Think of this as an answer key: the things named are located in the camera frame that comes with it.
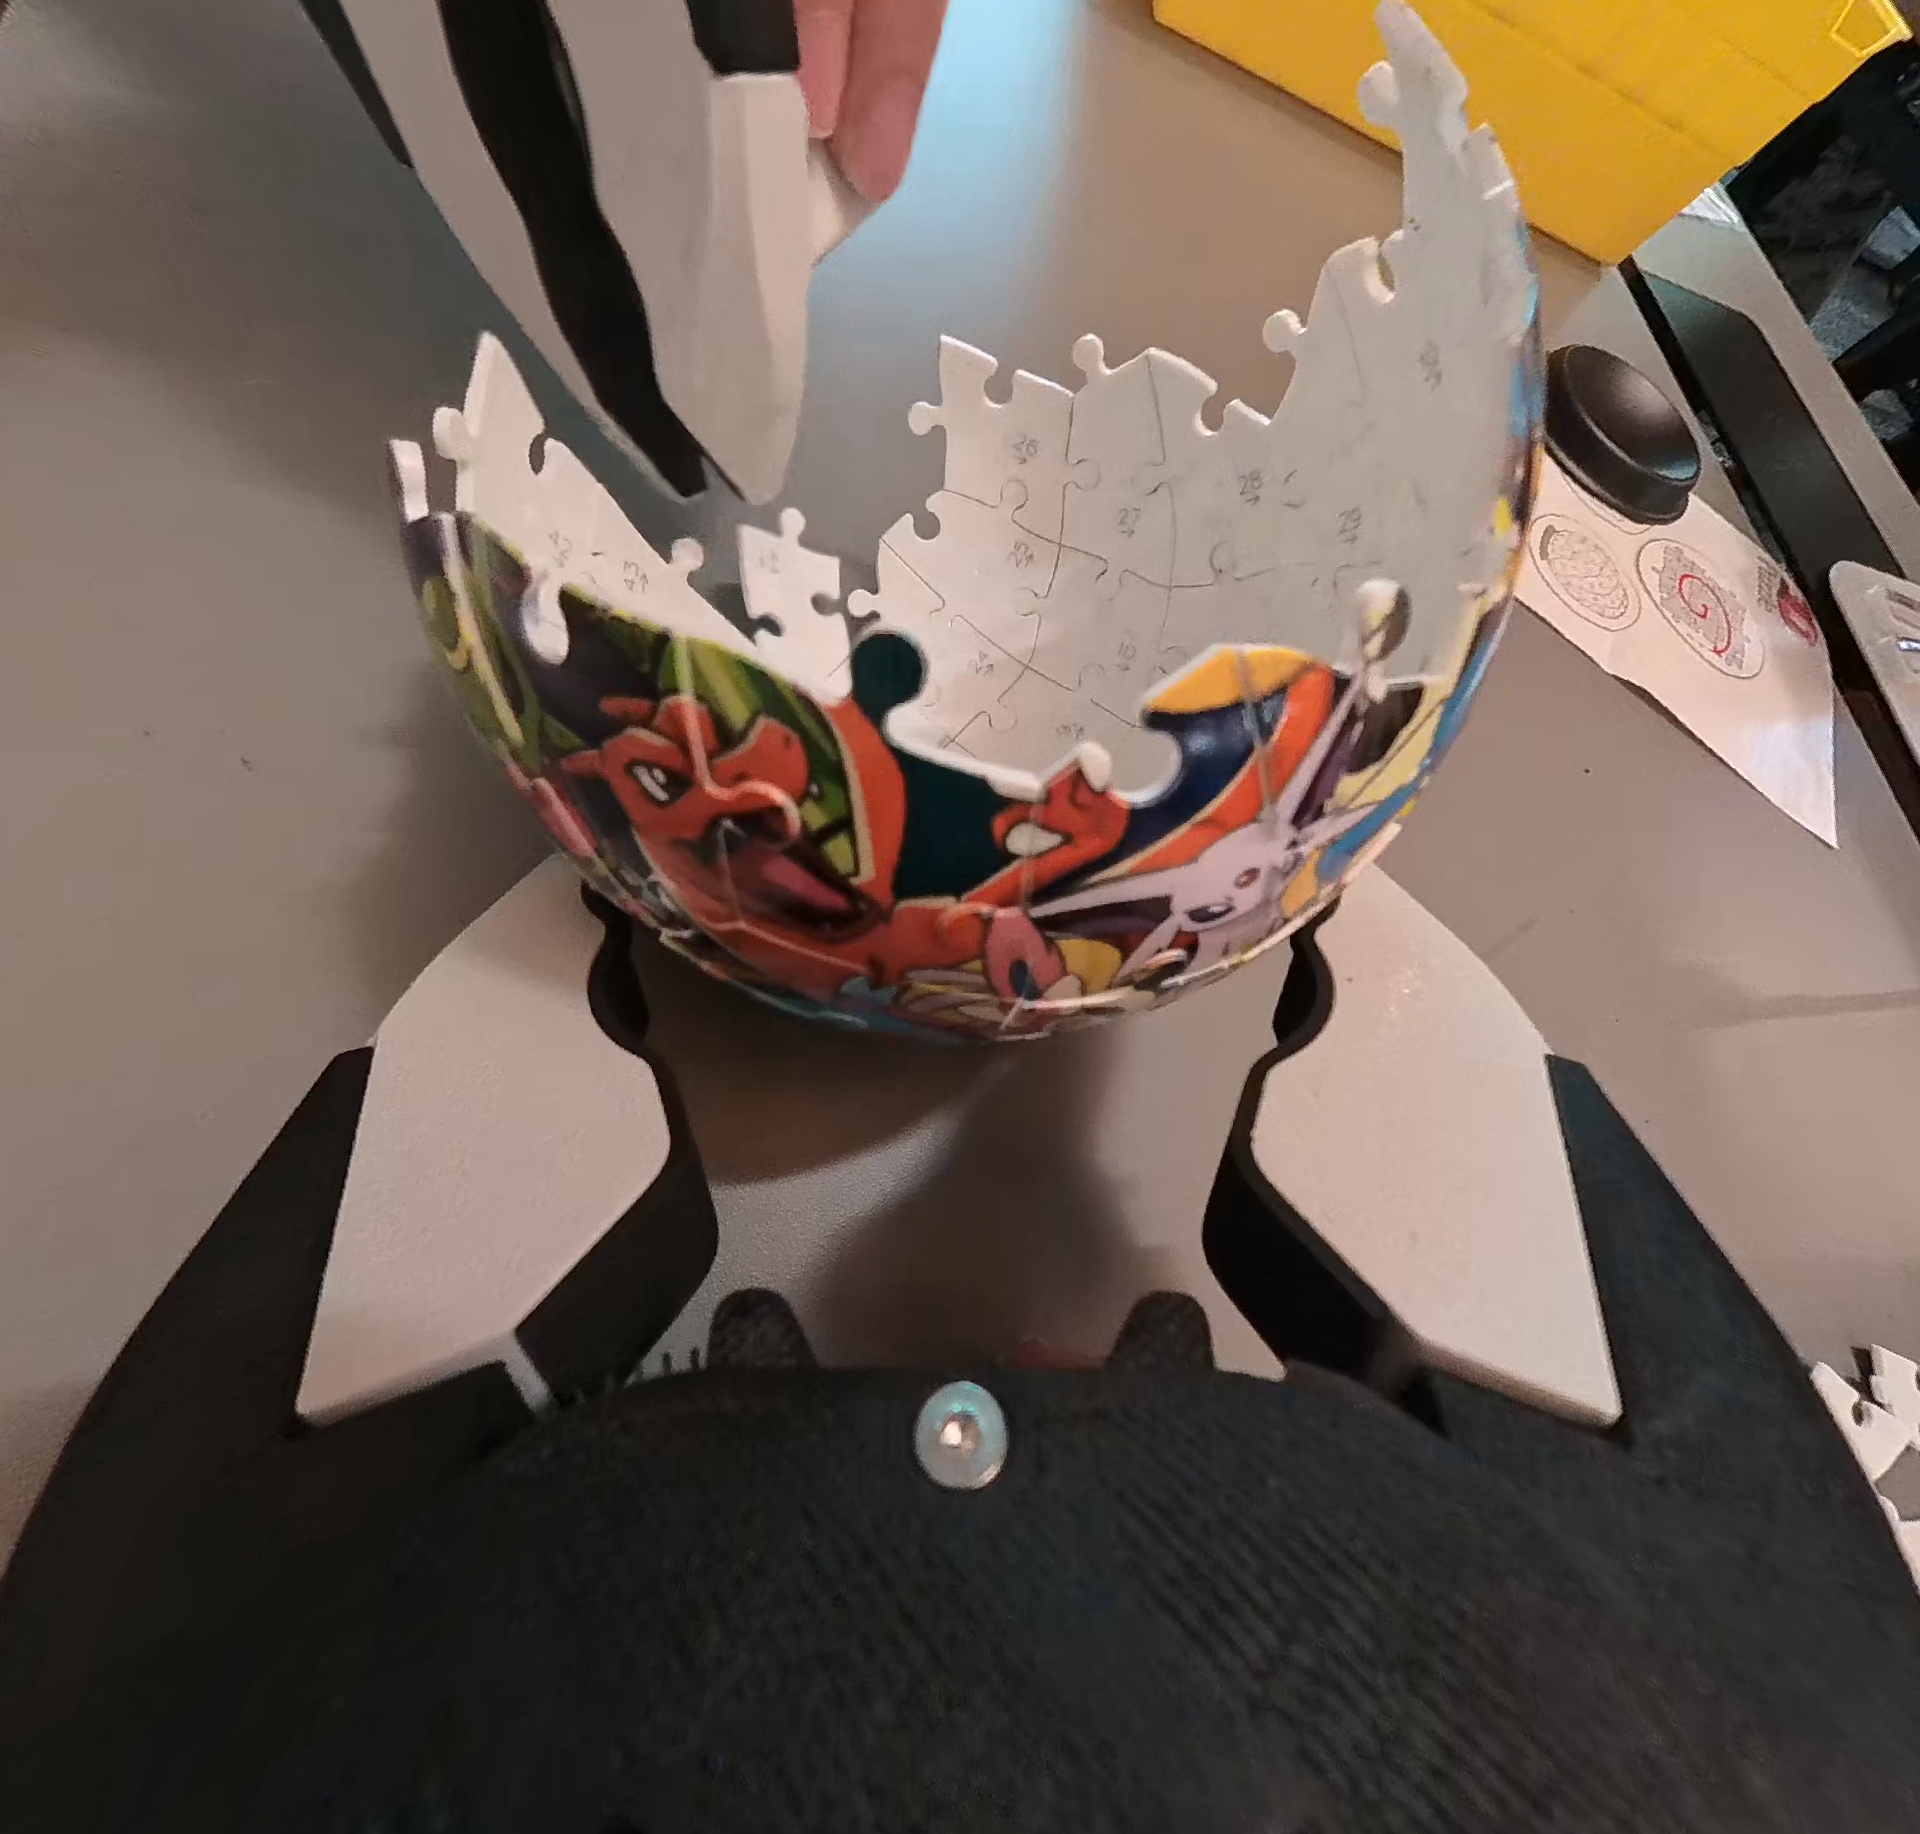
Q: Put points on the pile of white puzzle pieces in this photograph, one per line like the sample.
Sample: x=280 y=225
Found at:
x=1882 y=1416

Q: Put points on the black round ball stand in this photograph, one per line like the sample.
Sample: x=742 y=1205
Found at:
x=1620 y=431

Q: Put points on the yellow plastic bin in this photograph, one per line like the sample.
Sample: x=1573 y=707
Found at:
x=1500 y=50

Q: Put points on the colourful puzzle ball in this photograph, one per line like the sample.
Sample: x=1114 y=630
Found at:
x=1200 y=545

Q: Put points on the white instruction leaflet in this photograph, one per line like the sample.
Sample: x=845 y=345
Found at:
x=1726 y=710

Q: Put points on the single puzzle piece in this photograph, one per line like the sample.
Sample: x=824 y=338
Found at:
x=788 y=591

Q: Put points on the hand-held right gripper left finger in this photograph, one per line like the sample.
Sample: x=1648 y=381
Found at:
x=480 y=1191

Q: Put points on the person's right hand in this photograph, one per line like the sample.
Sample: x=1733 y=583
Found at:
x=1069 y=1351

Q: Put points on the person's left hand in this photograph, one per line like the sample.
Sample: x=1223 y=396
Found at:
x=886 y=36

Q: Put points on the black desk mat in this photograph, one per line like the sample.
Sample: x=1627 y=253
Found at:
x=1770 y=411

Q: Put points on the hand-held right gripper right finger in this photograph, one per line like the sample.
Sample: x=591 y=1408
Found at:
x=1426 y=1191

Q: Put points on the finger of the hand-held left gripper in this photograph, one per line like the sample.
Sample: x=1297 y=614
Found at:
x=405 y=95
x=735 y=261

